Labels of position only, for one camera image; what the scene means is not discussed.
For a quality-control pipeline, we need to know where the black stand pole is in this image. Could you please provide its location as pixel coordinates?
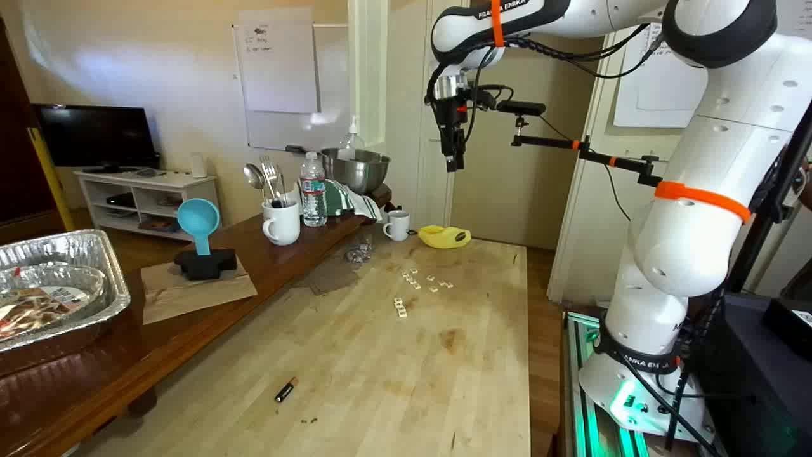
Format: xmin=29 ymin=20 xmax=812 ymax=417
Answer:
xmin=726 ymin=100 xmax=812 ymax=295

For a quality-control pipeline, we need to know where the metal spoon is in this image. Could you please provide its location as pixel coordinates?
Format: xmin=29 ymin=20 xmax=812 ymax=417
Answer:
xmin=241 ymin=161 xmax=266 ymax=204
xmin=260 ymin=161 xmax=284 ymax=207

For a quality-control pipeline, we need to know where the black flat screen television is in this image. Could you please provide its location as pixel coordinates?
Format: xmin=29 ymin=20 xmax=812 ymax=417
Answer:
xmin=30 ymin=102 xmax=165 ymax=172

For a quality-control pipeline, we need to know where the small white mug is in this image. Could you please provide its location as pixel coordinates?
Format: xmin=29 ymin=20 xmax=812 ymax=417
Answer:
xmin=380 ymin=208 xmax=415 ymax=247

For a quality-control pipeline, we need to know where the black block base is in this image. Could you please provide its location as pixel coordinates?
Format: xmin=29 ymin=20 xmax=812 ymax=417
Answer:
xmin=174 ymin=247 xmax=241 ymax=285

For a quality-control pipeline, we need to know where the shiny wrapped packet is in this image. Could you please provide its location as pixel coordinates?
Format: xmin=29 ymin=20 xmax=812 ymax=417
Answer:
xmin=0 ymin=283 xmax=96 ymax=342

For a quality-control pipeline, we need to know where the white television shelf unit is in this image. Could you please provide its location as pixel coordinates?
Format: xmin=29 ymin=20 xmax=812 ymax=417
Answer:
xmin=75 ymin=169 xmax=223 ymax=245

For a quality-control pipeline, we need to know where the yellow bowl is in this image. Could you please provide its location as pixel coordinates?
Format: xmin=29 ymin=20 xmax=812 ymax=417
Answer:
xmin=416 ymin=221 xmax=474 ymax=255

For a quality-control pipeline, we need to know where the white wall whiteboard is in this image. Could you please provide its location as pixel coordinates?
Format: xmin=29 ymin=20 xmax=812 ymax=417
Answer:
xmin=243 ymin=20 xmax=356 ymax=156

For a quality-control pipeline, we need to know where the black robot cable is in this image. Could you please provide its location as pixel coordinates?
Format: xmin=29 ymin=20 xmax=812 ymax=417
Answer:
xmin=460 ymin=20 xmax=671 ymax=83

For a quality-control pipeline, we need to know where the dark brown wooden bench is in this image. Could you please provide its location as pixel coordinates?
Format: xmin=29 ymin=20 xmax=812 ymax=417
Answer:
xmin=0 ymin=207 xmax=396 ymax=457

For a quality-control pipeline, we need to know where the metal mixing bowl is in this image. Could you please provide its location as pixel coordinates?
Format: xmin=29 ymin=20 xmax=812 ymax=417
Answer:
xmin=318 ymin=147 xmax=393 ymax=199

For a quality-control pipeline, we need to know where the large white mug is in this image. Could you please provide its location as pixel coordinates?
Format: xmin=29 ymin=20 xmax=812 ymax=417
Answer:
xmin=260 ymin=199 xmax=306 ymax=251

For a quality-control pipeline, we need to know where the metal base frame green light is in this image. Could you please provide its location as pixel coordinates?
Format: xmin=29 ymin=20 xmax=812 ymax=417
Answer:
xmin=556 ymin=307 xmax=720 ymax=457

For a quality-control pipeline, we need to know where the aluminium foil tray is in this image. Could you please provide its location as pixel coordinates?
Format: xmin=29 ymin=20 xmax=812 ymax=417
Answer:
xmin=0 ymin=226 xmax=136 ymax=359

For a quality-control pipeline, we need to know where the yellow black leaning bar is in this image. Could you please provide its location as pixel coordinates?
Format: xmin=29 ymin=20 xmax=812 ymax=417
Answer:
xmin=23 ymin=125 xmax=76 ymax=235

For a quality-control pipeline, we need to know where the orange cable strap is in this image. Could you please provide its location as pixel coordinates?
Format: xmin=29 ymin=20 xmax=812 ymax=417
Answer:
xmin=488 ymin=0 xmax=511 ymax=52
xmin=653 ymin=179 xmax=757 ymax=226

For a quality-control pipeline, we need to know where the clear dispenser bottle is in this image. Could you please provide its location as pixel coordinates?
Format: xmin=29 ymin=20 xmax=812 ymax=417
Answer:
xmin=336 ymin=111 xmax=369 ymax=166

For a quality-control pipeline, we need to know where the black computer case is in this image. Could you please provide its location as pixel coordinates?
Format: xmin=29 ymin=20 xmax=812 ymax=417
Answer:
xmin=696 ymin=289 xmax=812 ymax=457

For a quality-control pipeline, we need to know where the white paper sheet on wall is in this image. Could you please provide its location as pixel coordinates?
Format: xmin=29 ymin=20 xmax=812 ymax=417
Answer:
xmin=235 ymin=5 xmax=320 ymax=116

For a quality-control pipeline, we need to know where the clear crumpled plastic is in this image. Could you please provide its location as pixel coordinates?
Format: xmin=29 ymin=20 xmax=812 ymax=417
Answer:
xmin=340 ymin=235 xmax=379 ymax=268

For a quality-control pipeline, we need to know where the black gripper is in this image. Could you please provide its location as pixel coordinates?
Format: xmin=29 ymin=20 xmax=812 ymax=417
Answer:
xmin=430 ymin=72 xmax=477 ymax=176

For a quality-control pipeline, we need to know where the brown paper sheet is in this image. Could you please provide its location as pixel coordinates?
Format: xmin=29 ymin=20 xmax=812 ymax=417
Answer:
xmin=137 ymin=255 xmax=262 ymax=330

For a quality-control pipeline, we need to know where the white cabinet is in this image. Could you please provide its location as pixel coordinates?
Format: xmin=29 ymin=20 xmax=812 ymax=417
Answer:
xmin=544 ymin=28 xmax=681 ymax=311

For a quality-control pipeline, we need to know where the white door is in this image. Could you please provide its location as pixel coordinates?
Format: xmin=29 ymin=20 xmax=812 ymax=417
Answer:
xmin=346 ymin=0 xmax=473 ymax=235

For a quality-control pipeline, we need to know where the clear plastic water bottle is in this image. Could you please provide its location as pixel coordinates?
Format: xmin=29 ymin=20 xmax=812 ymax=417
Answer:
xmin=295 ymin=151 xmax=330 ymax=231

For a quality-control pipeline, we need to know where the black marker pen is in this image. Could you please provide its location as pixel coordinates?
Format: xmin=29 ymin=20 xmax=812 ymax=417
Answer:
xmin=269 ymin=375 xmax=301 ymax=406

